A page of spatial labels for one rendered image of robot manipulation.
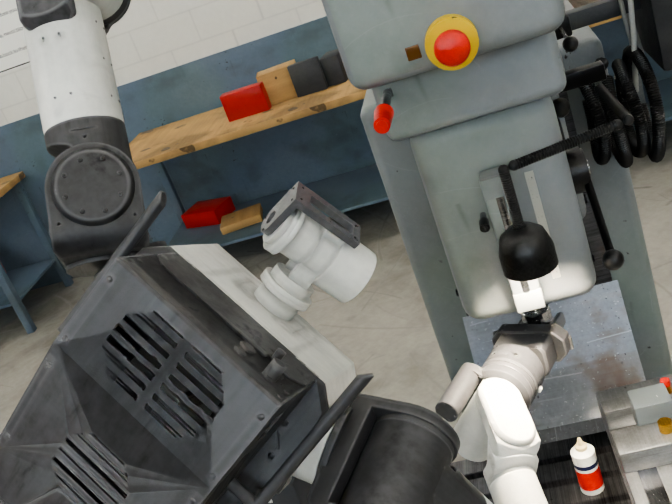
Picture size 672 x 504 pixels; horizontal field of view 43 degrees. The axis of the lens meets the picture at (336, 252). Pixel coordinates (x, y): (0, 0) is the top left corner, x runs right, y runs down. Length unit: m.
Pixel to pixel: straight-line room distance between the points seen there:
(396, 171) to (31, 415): 1.01
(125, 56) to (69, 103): 4.89
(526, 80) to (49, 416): 0.69
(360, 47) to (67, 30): 0.33
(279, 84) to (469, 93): 4.06
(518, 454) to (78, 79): 0.71
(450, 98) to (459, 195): 0.15
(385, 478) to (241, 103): 4.37
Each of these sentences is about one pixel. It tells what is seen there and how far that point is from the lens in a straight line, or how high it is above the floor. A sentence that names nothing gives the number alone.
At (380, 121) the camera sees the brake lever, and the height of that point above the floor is 1.71.
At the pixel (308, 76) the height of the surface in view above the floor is 0.98.
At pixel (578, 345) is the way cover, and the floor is 0.98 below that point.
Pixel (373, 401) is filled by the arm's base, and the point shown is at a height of 1.47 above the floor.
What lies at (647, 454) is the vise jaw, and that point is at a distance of 1.48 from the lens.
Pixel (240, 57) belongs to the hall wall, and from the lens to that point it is 5.67.
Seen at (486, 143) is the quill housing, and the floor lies 1.59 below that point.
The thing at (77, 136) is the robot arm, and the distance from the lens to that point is 0.99.
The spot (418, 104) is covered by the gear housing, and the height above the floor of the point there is 1.67.
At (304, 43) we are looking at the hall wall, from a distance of 5.58.
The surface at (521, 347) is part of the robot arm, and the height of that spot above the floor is 1.27.
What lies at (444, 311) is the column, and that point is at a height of 1.10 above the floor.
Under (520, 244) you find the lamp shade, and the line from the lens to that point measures 1.11.
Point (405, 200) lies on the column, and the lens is 1.72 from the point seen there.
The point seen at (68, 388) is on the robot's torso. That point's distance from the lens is 0.83.
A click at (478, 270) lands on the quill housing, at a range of 1.26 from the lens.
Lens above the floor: 1.97
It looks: 23 degrees down
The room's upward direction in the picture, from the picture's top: 21 degrees counter-clockwise
